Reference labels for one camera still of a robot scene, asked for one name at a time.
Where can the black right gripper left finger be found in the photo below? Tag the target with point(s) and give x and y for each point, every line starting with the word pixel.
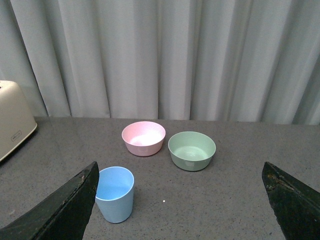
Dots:
pixel 63 215

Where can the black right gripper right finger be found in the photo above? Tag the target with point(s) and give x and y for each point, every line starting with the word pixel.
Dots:
pixel 295 204

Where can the light blue plastic cup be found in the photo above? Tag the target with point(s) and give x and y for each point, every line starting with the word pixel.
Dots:
pixel 115 193

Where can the cream white toaster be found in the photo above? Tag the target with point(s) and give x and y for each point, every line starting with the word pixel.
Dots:
pixel 17 122

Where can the pink plastic bowl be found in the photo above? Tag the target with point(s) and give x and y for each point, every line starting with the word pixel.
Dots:
pixel 143 138

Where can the green plastic bowl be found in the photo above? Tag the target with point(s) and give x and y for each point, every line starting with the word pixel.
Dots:
pixel 191 151

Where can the white pleated curtain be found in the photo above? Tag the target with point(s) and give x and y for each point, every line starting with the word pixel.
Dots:
pixel 217 60

